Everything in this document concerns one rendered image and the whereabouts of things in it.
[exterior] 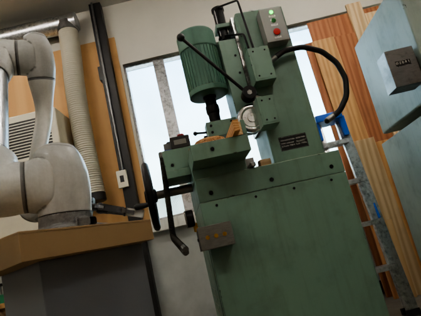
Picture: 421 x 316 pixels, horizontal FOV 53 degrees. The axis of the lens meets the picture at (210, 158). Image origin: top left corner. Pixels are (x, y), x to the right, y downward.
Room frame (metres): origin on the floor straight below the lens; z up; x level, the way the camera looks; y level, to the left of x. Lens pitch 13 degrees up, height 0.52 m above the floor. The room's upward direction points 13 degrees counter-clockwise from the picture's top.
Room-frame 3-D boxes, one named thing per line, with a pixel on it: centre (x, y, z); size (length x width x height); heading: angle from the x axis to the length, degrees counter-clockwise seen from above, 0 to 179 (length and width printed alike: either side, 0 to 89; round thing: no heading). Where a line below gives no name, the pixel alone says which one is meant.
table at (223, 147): (1.73, 0.04, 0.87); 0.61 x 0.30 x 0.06; 7
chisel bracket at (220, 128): (1.80, -0.08, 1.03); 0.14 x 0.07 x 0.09; 97
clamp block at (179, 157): (1.72, 0.13, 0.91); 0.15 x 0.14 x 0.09; 7
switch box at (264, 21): (1.70, -0.39, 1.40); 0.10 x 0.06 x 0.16; 97
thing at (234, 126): (1.69, -0.07, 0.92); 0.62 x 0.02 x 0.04; 7
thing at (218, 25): (1.81, -0.20, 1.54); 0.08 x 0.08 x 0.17; 7
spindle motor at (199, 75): (1.80, -0.06, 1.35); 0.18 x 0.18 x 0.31
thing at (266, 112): (1.66, -0.26, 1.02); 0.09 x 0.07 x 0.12; 7
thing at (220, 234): (1.52, 0.05, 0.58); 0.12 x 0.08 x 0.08; 97
